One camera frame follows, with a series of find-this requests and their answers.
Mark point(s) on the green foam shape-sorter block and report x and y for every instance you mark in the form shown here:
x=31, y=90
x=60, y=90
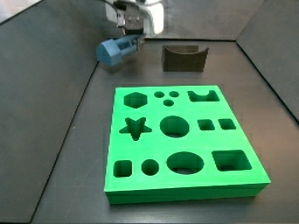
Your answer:
x=178, y=147

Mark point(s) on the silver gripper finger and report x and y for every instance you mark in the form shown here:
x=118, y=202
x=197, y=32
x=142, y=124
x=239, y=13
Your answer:
x=139, y=40

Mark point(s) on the black curved fixture stand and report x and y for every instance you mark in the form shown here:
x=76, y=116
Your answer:
x=185, y=58

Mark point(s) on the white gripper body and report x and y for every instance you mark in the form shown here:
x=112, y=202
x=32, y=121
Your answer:
x=136, y=16

